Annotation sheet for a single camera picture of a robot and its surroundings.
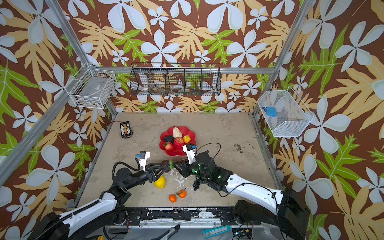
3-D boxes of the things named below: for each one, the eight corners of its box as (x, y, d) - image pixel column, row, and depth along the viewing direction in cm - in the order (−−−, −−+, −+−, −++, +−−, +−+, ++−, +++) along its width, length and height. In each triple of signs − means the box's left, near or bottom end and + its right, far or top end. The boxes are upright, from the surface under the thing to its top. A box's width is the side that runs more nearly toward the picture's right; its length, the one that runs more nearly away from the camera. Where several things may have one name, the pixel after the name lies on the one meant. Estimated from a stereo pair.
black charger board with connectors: (122, 138, 108) (121, 136, 106) (120, 124, 116) (119, 122, 114) (131, 135, 109) (130, 133, 107) (129, 122, 117) (128, 120, 115)
